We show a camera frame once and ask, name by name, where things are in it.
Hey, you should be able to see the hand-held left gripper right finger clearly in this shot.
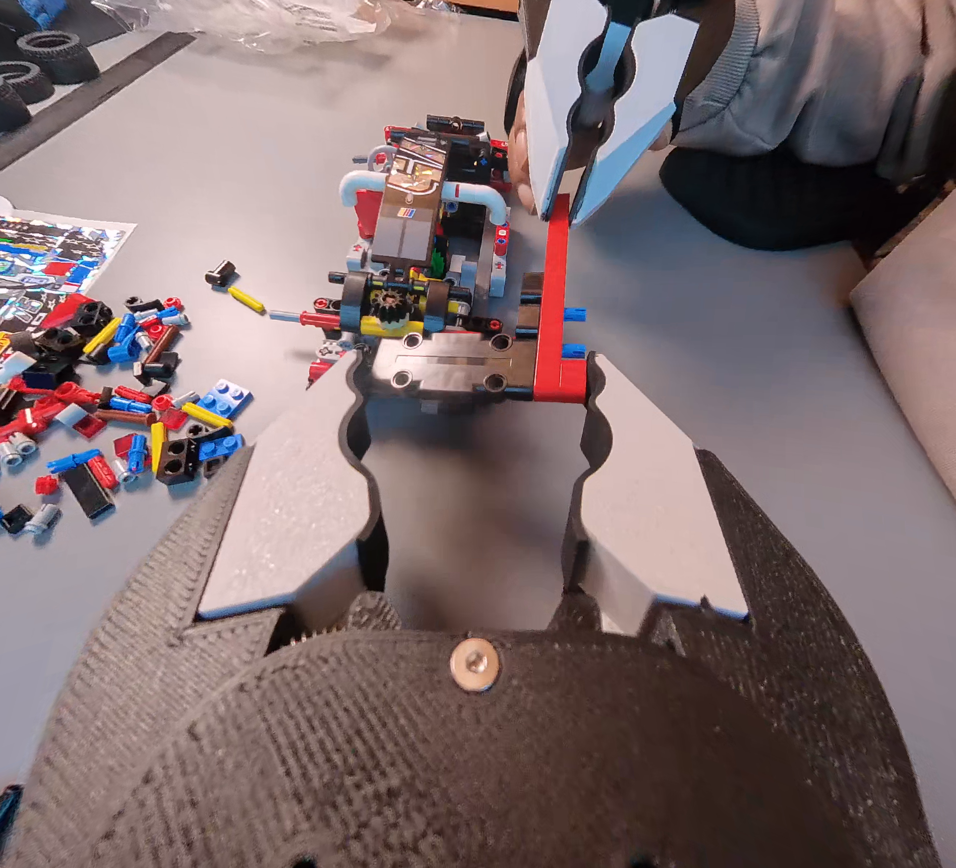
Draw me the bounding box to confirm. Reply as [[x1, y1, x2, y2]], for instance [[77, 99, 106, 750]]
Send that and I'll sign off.
[[562, 351, 750, 634]]

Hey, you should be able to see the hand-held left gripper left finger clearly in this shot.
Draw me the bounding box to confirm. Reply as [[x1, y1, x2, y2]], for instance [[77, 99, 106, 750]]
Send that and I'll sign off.
[[196, 349, 391, 626]]

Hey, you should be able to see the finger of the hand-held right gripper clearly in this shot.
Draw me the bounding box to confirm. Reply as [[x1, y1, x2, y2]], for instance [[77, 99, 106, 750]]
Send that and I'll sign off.
[[569, 13, 702, 228], [523, 0, 611, 222]]

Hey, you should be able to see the lego race car model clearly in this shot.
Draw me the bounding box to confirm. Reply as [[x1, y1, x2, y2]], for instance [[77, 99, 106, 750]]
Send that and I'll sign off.
[[269, 112, 518, 393]]

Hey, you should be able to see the red black lego beam assembly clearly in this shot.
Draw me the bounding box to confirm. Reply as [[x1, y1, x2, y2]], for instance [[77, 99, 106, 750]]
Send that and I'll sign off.
[[369, 191, 593, 408]]

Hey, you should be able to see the person's right forearm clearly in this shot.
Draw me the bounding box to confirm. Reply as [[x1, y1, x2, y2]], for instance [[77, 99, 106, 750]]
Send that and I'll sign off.
[[656, 0, 956, 184]]

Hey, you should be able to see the pile of mixed lego pieces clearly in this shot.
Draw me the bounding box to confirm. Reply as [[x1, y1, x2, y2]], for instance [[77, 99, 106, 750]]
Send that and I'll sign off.
[[0, 292, 256, 538]]

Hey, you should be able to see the person's right hand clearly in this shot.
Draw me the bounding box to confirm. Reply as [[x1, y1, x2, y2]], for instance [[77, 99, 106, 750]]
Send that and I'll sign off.
[[509, 94, 537, 214]]

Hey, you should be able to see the holographic sticker sheet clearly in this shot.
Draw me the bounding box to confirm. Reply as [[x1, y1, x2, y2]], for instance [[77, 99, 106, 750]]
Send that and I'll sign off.
[[0, 193, 139, 355]]

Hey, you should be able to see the black rubber tire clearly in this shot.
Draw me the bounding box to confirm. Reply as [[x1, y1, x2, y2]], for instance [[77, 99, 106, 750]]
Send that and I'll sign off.
[[0, 59, 56, 107], [15, 29, 102, 87], [0, 79, 34, 135]]

